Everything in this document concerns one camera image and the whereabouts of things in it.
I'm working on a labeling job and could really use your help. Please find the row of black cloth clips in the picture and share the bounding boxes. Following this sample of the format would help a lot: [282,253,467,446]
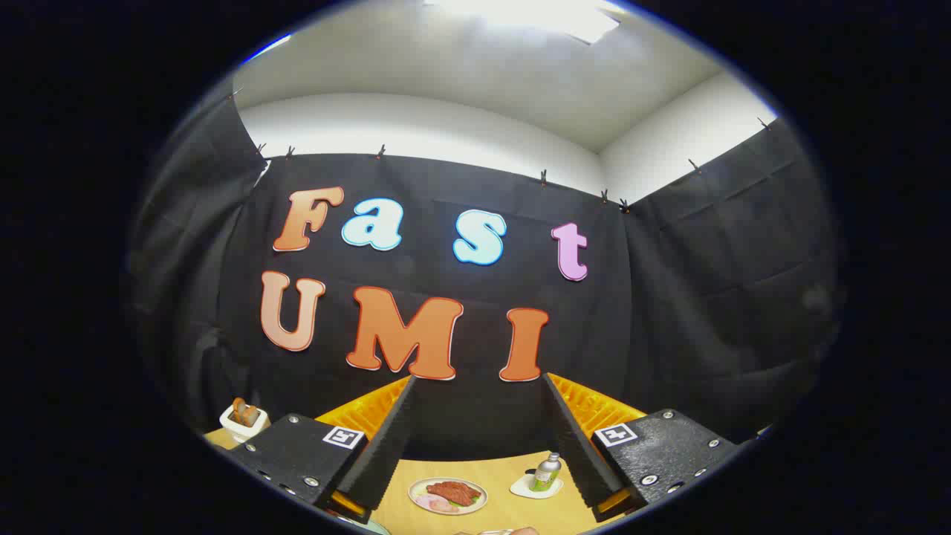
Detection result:
[227,85,773,213]

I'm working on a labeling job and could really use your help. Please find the white oval meat plate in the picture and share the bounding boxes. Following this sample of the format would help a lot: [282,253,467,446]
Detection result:
[408,477,489,516]

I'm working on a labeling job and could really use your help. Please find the white toaster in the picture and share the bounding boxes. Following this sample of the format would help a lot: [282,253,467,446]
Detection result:
[219,401,270,444]

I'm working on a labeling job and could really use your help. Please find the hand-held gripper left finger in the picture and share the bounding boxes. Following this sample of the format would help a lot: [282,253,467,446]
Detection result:
[223,375,417,525]

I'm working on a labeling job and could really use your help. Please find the ceiling light panel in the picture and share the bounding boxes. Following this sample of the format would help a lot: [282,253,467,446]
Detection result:
[423,0,621,45]

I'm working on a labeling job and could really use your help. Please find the brown grilled steak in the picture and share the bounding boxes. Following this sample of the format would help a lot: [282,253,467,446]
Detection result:
[426,481,481,508]

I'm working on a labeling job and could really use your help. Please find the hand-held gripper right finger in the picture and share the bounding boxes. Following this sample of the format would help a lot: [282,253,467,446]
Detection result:
[542,372,744,523]

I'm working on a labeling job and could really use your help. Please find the white coaster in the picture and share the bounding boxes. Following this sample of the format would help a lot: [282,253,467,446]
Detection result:
[510,473,564,500]

